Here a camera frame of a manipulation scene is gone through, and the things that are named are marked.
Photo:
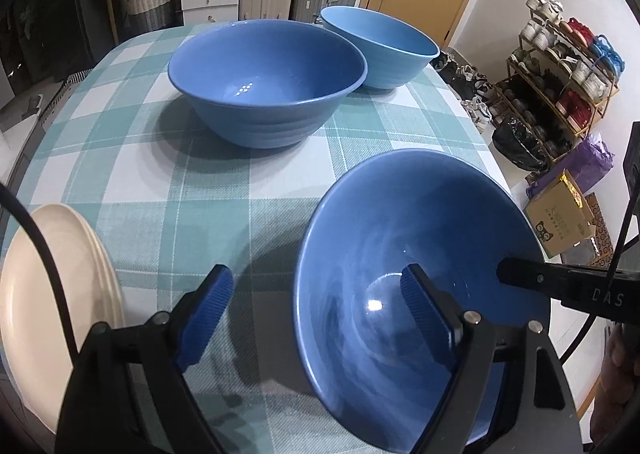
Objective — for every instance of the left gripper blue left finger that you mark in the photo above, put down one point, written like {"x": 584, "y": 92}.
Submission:
{"x": 198, "y": 314}

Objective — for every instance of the cardboard box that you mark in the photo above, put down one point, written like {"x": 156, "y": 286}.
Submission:
{"x": 560, "y": 216}

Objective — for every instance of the wooden shoe rack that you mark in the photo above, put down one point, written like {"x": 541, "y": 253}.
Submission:
{"x": 559, "y": 80}

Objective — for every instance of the white trash bin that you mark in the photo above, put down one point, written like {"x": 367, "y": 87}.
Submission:
{"x": 517, "y": 144}

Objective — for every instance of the blue bowl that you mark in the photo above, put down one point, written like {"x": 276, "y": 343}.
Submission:
{"x": 266, "y": 84}
{"x": 395, "y": 51}
{"x": 396, "y": 252}

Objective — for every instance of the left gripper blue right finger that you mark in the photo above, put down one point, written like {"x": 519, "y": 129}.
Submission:
{"x": 436, "y": 315}

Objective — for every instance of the person's right hand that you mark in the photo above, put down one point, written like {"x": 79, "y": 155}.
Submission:
{"x": 614, "y": 424}

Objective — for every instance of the woven laundry basket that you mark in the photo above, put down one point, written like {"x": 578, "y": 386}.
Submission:
{"x": 150, "y": 15}

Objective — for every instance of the teal checkered tablecloth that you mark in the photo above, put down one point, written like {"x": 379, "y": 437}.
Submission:
{"x": 169, "y": 200}

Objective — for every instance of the purple plastic bag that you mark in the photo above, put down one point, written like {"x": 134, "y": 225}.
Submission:
{"x": 588, "y": 163}

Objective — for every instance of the cream plate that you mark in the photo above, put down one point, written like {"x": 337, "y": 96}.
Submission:
{"x": 31, "y": 331}

